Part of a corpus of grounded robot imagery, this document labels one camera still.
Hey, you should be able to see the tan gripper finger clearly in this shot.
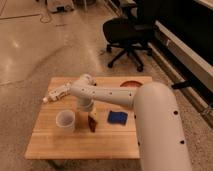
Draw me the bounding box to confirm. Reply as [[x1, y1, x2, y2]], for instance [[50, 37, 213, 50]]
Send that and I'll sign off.
[[89, 108, 98, 120]]

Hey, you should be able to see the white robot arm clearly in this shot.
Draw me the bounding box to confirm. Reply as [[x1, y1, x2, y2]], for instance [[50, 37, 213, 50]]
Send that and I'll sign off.
[[69, 74, 192, 171]]

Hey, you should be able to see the wooden table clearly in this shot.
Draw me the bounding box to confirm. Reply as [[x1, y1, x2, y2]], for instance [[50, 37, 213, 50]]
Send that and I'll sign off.
[[24, 76, 154, 170]]

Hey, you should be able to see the blue sponge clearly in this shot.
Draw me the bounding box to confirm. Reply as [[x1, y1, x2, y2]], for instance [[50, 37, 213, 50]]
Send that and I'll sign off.
[[107, 111, 128, 125]]

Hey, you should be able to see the white plastic cup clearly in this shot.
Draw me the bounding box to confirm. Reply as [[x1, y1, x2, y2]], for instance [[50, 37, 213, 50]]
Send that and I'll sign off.
[[55, 110, 76, 133]]

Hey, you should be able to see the white plastic bottle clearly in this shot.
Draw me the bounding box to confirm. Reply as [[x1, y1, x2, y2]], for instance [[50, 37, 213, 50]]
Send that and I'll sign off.
[[43, 83, 71, 103]]

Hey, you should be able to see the orange bowl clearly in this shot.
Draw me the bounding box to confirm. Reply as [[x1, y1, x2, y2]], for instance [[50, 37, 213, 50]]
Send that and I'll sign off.
[[120, 80, 142, 87]]

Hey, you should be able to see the black office chair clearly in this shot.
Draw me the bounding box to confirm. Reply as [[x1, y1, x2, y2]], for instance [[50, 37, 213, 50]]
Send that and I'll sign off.
[[103, 0, 162, 72]]

